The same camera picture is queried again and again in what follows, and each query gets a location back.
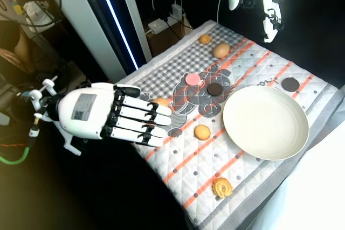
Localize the brown egg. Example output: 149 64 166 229
151 97 171 108
212 42 231 59

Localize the cream round plate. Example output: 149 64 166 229
222 85 310 161

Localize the blue light strip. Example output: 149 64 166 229
93 0 140 71

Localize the cardboard box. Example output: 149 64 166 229
144 21 194 58

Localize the pink round cookie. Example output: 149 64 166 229
185 73 201 86

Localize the white power strip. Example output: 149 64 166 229
147 16 187 36

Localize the grey quilt with bear print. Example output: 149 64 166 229
117 19 345 230

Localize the round tan biscuit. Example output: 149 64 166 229
194 124 211 141

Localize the dark chocolate sandwich cookie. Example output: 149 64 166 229
281 77 299 92
206 82 224 97

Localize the white charger plug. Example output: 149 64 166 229
171 0 185 19

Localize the flower-shaped swirl cookie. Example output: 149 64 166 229
212 177 233 198

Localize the green cable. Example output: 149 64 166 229
0 143 31 165

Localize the white metal post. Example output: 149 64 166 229
36 0 127 82

